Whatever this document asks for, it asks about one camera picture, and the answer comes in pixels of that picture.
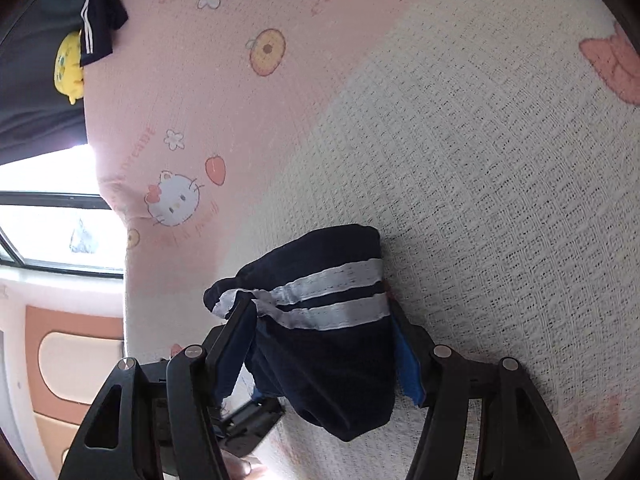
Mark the folded navy striped shorts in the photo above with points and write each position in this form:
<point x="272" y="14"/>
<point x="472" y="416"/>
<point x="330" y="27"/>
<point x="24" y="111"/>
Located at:
<point x="102" y="20"/>

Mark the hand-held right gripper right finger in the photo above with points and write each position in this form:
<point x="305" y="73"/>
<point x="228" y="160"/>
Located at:
<point x="407" y="365"/>

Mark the pink and cream printed blanket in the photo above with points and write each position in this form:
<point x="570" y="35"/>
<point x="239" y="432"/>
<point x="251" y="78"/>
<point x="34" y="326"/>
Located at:
<point x="450" y="160"/>

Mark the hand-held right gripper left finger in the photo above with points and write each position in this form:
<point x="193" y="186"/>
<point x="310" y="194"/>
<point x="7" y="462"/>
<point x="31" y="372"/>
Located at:
<point x="235" y="325"/>

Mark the yellow plush toy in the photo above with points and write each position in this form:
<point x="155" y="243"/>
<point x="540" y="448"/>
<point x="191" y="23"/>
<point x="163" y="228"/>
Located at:
<point x="67" y="67"/>

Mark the person's left hand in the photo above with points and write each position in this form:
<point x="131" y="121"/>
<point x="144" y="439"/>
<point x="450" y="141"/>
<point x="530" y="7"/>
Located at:
<point x="245" y="467"/>

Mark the navy shorts with white stripes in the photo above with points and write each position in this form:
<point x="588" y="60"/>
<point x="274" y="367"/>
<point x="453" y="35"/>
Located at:
<point x="325" y="360"/>

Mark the dark grey cloth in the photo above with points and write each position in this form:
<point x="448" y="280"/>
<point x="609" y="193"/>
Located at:
<point x="35" y="110"/>

